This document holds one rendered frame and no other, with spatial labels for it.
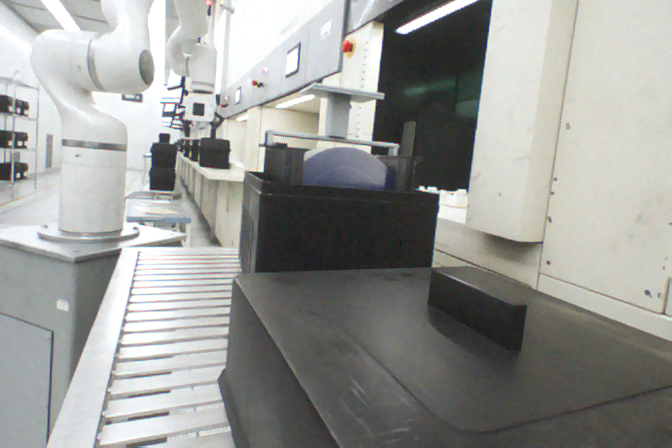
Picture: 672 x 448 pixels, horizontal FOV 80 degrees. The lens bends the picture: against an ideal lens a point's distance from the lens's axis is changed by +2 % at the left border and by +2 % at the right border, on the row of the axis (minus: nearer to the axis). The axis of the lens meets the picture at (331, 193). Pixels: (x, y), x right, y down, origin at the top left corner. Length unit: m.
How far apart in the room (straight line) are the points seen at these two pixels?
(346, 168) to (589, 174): 0.35
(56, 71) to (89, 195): 0.25
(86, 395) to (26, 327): 0.58
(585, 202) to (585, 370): 0.42
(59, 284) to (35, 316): 0.10
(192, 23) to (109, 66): 0.56
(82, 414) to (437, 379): 0.27
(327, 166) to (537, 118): 0.32
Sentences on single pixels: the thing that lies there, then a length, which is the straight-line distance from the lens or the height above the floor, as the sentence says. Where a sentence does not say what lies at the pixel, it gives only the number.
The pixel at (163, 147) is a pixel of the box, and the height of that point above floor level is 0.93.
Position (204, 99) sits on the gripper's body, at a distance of 1.52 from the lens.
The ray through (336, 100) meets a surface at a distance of 0.68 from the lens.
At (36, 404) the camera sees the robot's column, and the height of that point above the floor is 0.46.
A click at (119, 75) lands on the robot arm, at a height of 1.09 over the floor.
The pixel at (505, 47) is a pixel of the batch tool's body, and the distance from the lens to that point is 0.76.
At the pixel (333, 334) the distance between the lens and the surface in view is 0.26.
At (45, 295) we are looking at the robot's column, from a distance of 0.92.
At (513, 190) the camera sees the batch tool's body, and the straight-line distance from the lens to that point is 0.69.
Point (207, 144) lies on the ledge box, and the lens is 3.62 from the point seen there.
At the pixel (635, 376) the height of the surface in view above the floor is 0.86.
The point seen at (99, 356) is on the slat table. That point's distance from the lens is 0.47.
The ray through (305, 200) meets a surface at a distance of 0.54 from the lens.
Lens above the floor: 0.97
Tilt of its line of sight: 5 degrees down
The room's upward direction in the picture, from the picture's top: 5 degrees clockwise
